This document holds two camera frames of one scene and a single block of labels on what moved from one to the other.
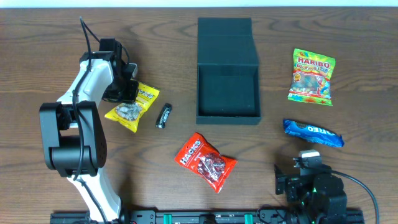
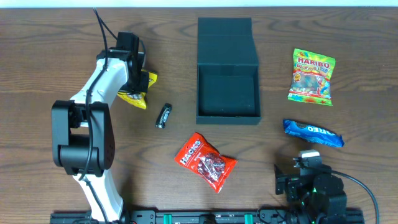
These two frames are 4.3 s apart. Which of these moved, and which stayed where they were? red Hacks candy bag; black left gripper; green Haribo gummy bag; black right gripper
Moved: black left gripper
Stayed: red Hacks candy bag; green Haribo gummy bag; black right gripper
